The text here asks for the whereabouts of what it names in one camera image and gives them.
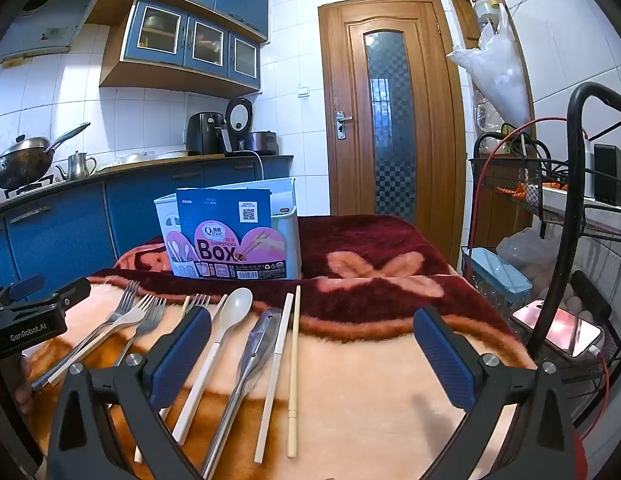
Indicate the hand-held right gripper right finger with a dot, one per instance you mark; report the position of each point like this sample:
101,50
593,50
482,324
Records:
443,360

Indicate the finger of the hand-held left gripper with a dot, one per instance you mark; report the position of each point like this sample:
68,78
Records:
70,295
28,286

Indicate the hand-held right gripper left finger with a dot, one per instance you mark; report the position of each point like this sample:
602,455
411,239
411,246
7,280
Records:
183,355

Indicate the stainless steel fork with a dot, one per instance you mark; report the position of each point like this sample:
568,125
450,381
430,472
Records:
115,315
200,302
150,320

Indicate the white plastic spoon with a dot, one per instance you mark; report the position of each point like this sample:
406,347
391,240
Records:
238,305

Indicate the white chopstick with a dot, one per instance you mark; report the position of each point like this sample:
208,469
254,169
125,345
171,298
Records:
275,365

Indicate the light blue utensil holder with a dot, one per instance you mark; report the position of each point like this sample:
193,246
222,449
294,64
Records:
288,240

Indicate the person's left hand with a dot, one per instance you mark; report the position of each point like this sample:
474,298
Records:
26,385

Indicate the blue kitchen base cabinets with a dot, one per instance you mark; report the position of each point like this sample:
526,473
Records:
55,230

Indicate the gas stove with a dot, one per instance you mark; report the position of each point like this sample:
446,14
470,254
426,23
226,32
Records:
28,186

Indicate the blue lidded container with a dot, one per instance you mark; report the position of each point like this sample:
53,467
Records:
500,272

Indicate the metal wok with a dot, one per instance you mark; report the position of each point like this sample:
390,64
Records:
20,165

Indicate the pink smartphone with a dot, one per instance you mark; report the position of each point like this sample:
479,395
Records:
565,330

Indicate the stainless steel kettle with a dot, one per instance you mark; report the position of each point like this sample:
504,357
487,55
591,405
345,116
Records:
79,166

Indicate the clear plastic bag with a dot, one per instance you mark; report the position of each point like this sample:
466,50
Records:
520,250

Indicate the pile of eggs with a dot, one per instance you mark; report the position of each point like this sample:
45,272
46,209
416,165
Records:
573,305

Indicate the white dishes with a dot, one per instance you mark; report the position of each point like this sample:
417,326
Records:
140,159

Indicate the black air fryer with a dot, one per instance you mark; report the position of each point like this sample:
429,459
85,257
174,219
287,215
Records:
203,135

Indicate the wooden door with glass panel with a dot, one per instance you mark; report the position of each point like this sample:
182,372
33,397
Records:
350,170

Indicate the dark rice cooker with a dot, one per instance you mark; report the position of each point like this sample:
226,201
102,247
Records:
260,142

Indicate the black power adapter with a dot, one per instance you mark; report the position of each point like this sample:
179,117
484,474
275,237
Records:
608,170

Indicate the grey range hood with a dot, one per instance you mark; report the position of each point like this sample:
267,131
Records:
45,20

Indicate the white hanging plastic bag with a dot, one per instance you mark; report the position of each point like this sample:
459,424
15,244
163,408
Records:
500,80

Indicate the blue glass-door wall cabinet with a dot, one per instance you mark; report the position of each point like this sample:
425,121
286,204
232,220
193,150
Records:
160,35

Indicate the white light switch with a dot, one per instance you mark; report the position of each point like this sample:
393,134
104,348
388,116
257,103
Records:
303,91

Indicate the wooden wall shelf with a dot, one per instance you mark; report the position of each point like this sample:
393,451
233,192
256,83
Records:
463,15

